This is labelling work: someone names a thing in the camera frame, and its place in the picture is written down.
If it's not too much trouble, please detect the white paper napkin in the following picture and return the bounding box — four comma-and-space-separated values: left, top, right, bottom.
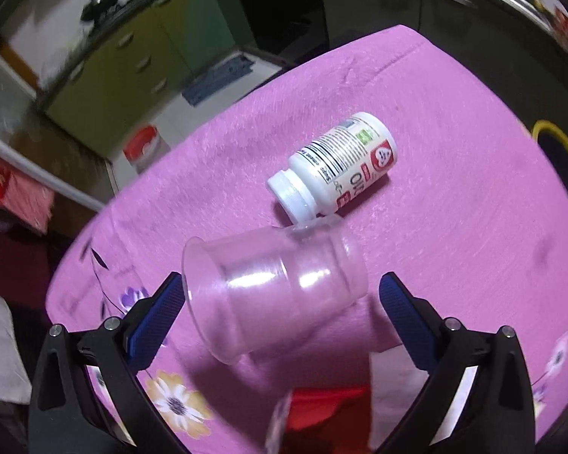
368, 345, 477, 452

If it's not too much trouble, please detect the red crushed can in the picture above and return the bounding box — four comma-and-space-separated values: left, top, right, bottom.
264, 384, 371, 453

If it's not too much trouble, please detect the clear plastic cup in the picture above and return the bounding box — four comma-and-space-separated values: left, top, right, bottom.
181, 215, 368, 364

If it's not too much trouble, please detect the white pill bottle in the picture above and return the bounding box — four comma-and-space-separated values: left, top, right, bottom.
267, 112, 398, 224

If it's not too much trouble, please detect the yellow rimmed trash bin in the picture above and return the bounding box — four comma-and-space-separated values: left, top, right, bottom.
532, 120, 568, 191

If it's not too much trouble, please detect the red apron hanging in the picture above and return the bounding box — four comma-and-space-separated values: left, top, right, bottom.
0, 159, 55, 234

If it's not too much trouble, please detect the pink floral tablecloth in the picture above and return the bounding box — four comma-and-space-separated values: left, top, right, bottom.
46, 26, 568, 435

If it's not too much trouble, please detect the red lidded jar on floor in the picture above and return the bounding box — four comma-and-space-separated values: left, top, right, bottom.
123, 125, 170, 174

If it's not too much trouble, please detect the blue floor mat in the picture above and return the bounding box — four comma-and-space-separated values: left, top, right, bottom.
181, 54, 254, 107

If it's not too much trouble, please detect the black wok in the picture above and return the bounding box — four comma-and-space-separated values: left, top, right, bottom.
81, 0, 120, 23

